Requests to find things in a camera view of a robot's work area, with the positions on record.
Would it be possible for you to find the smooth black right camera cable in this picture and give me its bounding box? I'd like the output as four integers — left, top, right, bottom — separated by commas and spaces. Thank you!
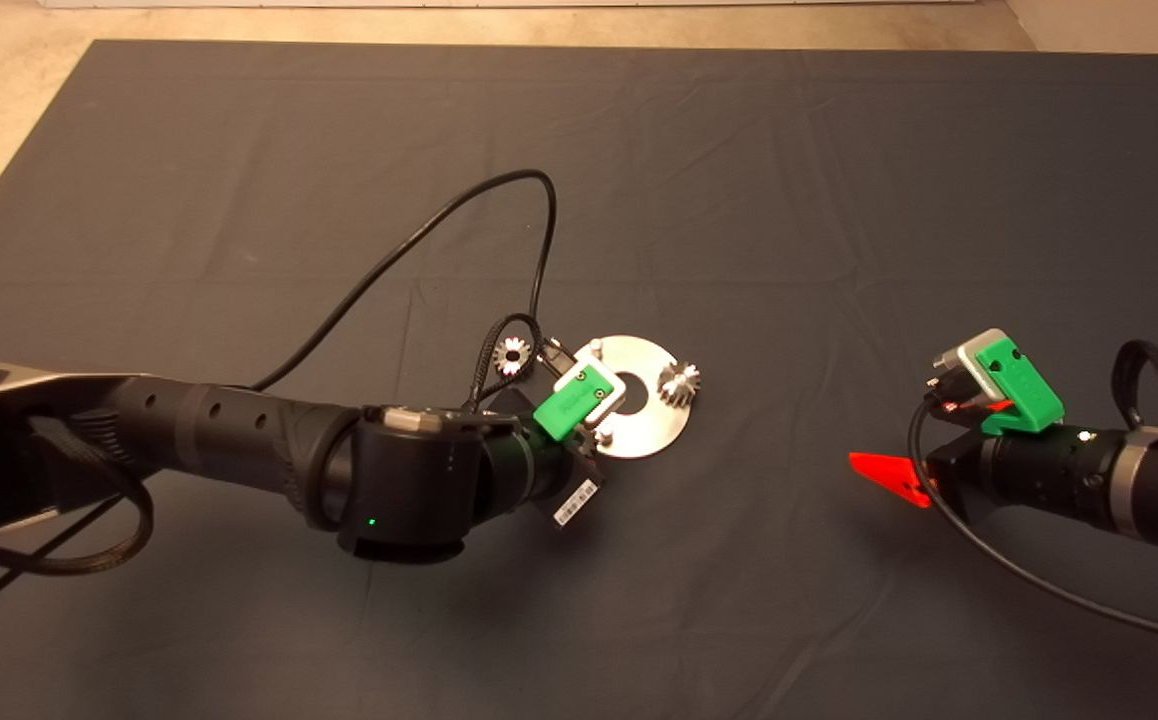
907, 385, 1158, 649

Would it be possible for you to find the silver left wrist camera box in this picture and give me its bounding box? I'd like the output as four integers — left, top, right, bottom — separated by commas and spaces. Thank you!
554, 352, 630, 426

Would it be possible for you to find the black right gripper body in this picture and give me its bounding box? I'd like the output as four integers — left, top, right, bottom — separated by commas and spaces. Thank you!
929, 430, 1120, 526

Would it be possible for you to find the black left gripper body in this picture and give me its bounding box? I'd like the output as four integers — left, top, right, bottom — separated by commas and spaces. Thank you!
484, 385, 607, 531

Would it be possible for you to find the braided black shoulder cable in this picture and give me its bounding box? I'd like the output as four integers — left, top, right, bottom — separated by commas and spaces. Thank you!
0, 430, 155, 576

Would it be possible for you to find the round metal carrier plate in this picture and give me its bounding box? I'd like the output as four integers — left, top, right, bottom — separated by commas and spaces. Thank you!
584, 335, 693, 460

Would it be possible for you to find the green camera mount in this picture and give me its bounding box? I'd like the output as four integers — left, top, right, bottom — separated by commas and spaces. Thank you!
974, 340, 1065, 434
533, 364, 612, 441

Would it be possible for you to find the green right camera mount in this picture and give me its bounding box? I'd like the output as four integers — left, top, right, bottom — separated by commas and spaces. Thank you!
974, 340, 1065, 434

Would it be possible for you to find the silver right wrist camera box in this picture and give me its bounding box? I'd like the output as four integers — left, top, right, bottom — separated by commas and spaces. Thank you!
932, 328, 1010, 401

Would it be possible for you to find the braided black left wrist cable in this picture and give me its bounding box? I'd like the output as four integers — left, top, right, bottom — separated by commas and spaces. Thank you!
464, 313, 546, 413

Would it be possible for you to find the green left camera mount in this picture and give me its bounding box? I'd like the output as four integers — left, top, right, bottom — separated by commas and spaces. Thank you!
533, 364, 612, 441

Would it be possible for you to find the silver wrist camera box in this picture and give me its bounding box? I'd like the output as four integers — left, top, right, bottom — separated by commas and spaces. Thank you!
932, 328, 1010, 401
554, 352, 630, 426

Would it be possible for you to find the dark grey table cloth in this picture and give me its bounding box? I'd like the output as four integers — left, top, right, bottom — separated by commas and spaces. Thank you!
0, 38, 1158, 720

